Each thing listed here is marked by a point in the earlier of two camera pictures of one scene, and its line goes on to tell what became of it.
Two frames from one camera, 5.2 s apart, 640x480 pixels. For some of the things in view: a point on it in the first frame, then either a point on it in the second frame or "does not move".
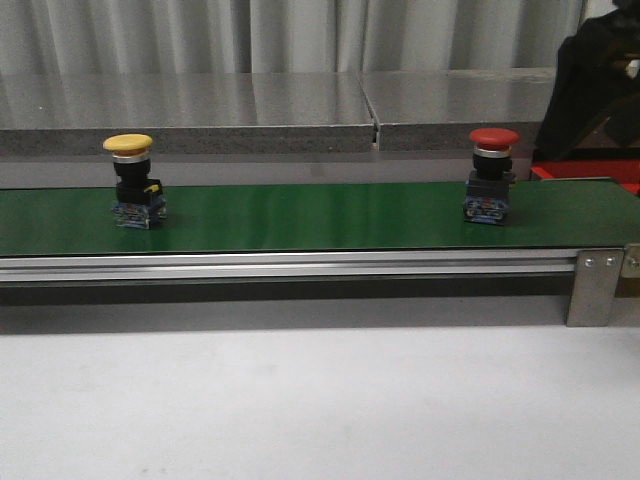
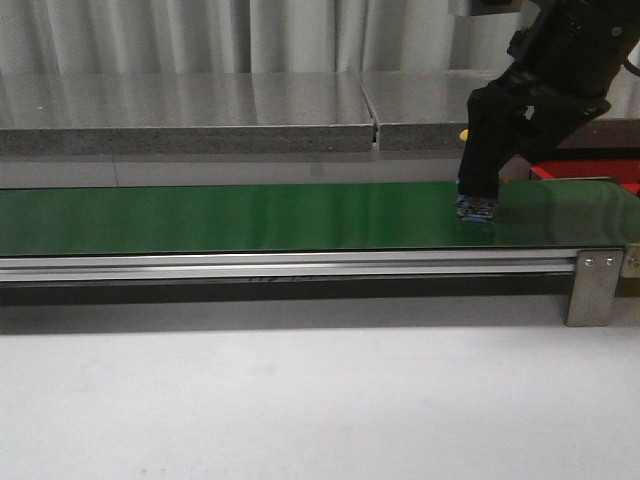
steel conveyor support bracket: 595,287 does not move
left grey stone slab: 71,114 does not move
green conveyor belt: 579,213 does not move
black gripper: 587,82 to 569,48
